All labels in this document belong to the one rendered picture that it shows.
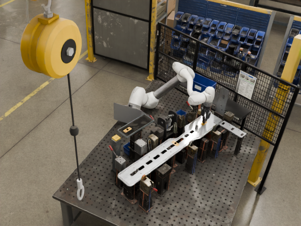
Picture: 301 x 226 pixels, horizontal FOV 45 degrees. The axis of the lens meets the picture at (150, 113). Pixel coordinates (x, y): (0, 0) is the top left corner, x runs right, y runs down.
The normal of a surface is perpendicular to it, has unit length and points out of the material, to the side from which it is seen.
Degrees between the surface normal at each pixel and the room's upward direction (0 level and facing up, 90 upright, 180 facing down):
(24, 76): 0
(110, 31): 90
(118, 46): 94
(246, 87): 90
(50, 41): 60
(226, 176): 0
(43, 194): 0
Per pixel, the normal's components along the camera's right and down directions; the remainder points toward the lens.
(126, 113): -0.38, 0.57
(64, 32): 0.89, 0.18
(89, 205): 0.05, -0.78
